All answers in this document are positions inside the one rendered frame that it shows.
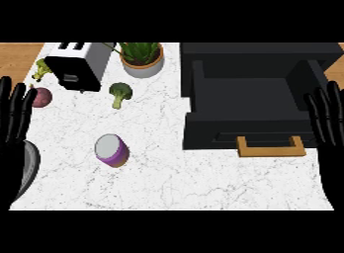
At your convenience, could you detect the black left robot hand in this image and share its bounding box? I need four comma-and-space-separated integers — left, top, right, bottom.
0, 75, 39, 211

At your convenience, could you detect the green broccoli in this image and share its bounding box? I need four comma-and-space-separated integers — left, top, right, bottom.
108, 82, 134, 111

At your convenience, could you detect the dark grey open drawer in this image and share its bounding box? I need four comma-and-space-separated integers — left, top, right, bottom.
180, 59, 329, 151

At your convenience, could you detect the dark red onion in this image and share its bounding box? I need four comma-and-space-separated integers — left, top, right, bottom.
29, 84, 54, 109

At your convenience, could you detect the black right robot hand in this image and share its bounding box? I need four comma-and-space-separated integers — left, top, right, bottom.
303, 80, 344, 211

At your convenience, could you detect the wooden drawer handle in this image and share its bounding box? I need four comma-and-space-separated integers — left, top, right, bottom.
235, 134, 307, 158

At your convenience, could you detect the potted green plant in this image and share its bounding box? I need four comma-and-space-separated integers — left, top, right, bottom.
100, 42, 167, 79

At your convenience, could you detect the yellow-green vegetable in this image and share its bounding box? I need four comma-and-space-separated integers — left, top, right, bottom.
31, 58, 56, 82

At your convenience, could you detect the dark grey drawer cabinet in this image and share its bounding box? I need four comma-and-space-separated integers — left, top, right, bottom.
178, 42, 344, 99

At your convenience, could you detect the purple can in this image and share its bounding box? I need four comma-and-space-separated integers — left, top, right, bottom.
93, 132, 131, 169

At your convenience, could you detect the grey round plate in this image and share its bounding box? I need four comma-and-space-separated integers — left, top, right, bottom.
14, 139, 42, 201

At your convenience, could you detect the white and black toaster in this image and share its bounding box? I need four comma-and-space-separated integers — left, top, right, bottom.
44, 42, 116, 93

